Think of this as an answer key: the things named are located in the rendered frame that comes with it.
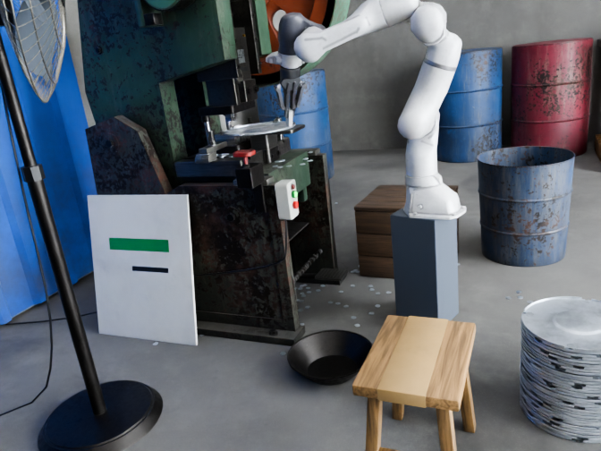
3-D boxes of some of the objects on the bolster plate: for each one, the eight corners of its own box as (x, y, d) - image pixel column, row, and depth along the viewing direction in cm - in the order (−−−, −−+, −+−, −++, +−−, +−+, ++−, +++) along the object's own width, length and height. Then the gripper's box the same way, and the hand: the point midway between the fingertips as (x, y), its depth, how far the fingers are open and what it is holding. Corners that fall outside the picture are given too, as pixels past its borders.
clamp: (231, 153, 212) (226, 127, 209) (208, 163, 198) (204, 135, 195) (218, 153, 215) (214, 128, 211) (195, 163, 200) (190, 136, 197)
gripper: (277, 71, 190) (277, 132, 203) (310, 66, 194) (308, 126, 208) (269, 64, 195) (270, 124, 209) (301, 60, 200) (300, 119, 214)
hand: (289, 117), depth 207 cm, fingers closed
